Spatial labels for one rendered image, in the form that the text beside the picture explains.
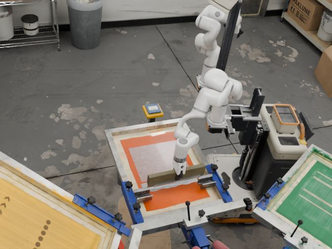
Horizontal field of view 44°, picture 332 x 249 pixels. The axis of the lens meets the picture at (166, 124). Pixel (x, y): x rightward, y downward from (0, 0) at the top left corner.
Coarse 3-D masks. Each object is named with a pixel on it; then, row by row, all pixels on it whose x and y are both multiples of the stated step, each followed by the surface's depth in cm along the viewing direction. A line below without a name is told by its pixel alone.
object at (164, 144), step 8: (152, 136) 285; (160, 136) 286; (168, 136) 287; (160, 144) 280; (168, 144) 281; (160, 152) 275; (168, 152) 276; (160, 160) 269; (168, 160) 270; (168, 168) 265; (184, 184) 256; (192, 184) 257; (200, 184) 258; (176, 192) 251; (184, 192) 252; (192, 192) 252; (200, 192) 253; (184, 200) 247; (192, 200) 248
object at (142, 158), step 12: (132, 144) 278; (144, 144) 279; (132, 156) 269; (144, 156) 271; (156, 156) 272; (132, 168) 261; (144, 168) 262; (156, 168) 264; (144, 180) 255; (156, 192) 249; (168, 192) 250; (144, 204) 242; (156, 204) 243; (168, 204) 244
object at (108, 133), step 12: (168, 120) 295; (108, 132) 279; (120, 132) 282; (132, 132) 286; (108, 144) 274; (204, 156) 272; (120, 168) 256; (216, 192) 254; (204, 204) 242; (216, 204) 243; (144, 216) 231; (156, 216) 232; (168, 216) 233
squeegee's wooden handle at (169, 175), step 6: (186, 168) 241; (192, 168) 242; (198, 168) 243; (204, 168) 245; (150, 174) 235; (156, 174) 236; (162, 174) 236; (168, 174) 237; (174, 174) 239; (186, 174) 243; (192, 174) 245; (198, 174) 247; (150, 180) 235; (156, 180) 237; (162, 180) 239; (168, 180) 241
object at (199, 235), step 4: (196, 228) 223; (200, 228) 223; (192, 232) 222; (196, 232) 221; (200, 232) 221; (204, 232) 222; (196, 236) 219; (200, 236) 219; (204, 236) 220; (196, 240) 218; (200, 240) 218; (204, 240) 218; (196, 244) 219; (200, 244) 216; (204, 244) 216; (208, 244) 216; (200, 248) 216; (208, 248) 219
